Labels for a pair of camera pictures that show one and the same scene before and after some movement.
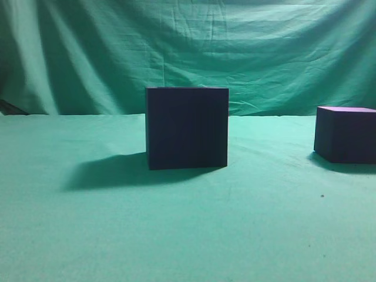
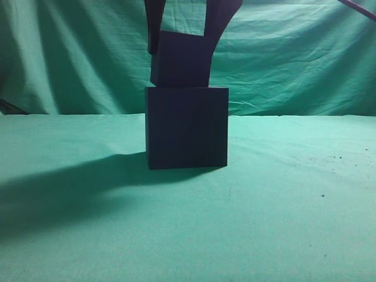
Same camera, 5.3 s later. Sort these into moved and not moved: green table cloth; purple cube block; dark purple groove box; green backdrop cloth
Moved: purple cube block
Not moved: green backdrop cloth; green table cloth; dark purple groove box
